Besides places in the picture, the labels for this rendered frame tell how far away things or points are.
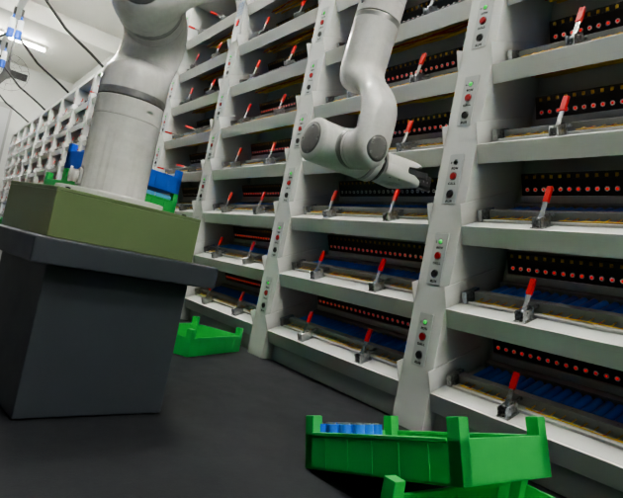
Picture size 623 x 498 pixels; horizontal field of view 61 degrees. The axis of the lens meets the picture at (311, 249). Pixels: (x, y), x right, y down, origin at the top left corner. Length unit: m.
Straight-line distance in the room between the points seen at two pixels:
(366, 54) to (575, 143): 0.44
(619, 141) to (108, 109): 0.92
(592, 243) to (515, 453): 0.47
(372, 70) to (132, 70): 0.43
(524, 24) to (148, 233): 1.03
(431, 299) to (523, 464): 0.56
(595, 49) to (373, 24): 0.45
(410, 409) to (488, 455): 0.57
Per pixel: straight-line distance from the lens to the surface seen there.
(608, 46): 1.23
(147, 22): 1.03
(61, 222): 0.90
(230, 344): 1.78
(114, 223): 0.93
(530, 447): 0.82
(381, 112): 0.97
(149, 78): 1.03
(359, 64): 1.05
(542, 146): 1.20
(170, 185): 1.82
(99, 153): 1.00
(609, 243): 1.08
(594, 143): 1.15
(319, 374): 1.59
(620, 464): 1.06
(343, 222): 1.55
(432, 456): 0.71
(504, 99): 1.39
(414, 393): 1.28
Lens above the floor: 0.30
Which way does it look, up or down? 3 degrees up
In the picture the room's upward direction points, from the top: 12 degrees clockwise
